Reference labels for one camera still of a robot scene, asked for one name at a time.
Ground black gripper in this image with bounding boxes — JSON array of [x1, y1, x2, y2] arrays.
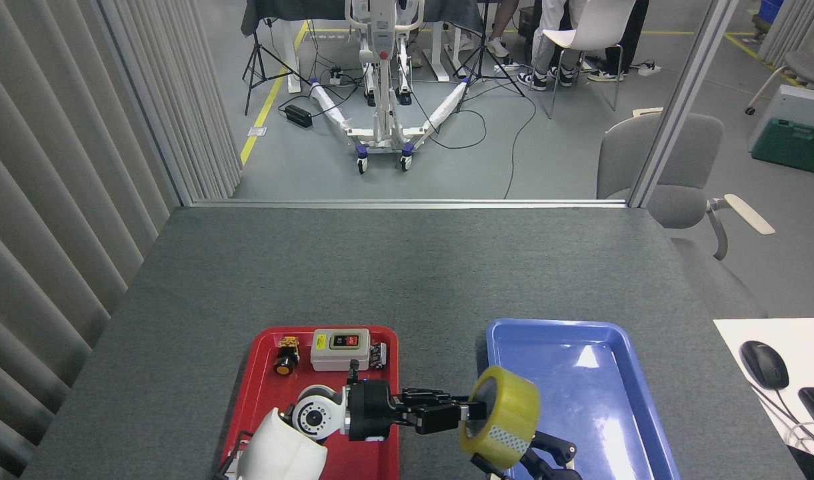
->
[[345, 378, 488, 443], [471, 431, 583, 480]]

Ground yellow tape roll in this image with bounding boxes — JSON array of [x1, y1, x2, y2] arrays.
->
[[460, 365, 541, 471]]

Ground red plastic tray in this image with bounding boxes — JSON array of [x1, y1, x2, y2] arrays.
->
[[220, 325, 401, 480]]

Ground blue plastic tray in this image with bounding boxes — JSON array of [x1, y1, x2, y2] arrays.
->
[[485, 318, 681, 480]]

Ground yellow black push button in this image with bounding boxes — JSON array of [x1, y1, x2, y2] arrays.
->
[[274, 337, 301, 377]]

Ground black computer mouse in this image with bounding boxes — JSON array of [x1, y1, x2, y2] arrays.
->
[[740, 341, 790, 391]]

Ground white side desk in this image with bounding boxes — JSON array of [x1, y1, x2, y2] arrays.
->
[[713, 318, 814, 480]]

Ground white stand on wheels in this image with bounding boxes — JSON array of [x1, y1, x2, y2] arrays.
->
[[309, 0, 472, 175]]

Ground grey office chair with armrest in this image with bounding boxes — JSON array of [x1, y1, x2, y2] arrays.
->
[[597, 112, 775, 261]]

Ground black tripod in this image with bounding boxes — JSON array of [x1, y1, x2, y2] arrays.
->
[[242, 19, 313, 116], [454, 0, 526, 113]]

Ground seated person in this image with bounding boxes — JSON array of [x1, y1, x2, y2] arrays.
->
[[517, 0, 581, 92]]

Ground white plastic chair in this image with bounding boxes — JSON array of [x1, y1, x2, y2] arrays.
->
[[539, 0, 637, 120]]

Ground green plastic case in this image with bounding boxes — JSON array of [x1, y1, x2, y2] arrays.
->
[[752, 119, 814, 173]]

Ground standing person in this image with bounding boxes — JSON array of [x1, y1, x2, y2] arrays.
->
[[585, 0, 651, 83]]

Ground table with dark cloth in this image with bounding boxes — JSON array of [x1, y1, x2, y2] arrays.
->
[[241, 0, 485, 93]]

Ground grey vertical blinds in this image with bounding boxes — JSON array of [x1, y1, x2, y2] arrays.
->
[[0, 0, 243, 480]]

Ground grey white box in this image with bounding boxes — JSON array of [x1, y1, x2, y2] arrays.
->
[[748, 85, 814, 153]]

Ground grey chair on castors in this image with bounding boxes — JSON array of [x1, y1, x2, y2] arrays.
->
[[745, 50, 814, 116]]

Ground grey switch box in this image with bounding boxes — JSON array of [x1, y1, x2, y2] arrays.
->
[[310, 328, 372, 372]]

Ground silver frame rail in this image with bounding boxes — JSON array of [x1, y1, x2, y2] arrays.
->
[[191, 199, 629, 209]]

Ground black floor cable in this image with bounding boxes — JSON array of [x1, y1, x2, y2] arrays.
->
[[503, 93, 538, 200]]

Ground silver frame post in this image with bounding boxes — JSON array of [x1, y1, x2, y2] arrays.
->
[[628, 0, 741, 209], [97, 0, 195, 207]]

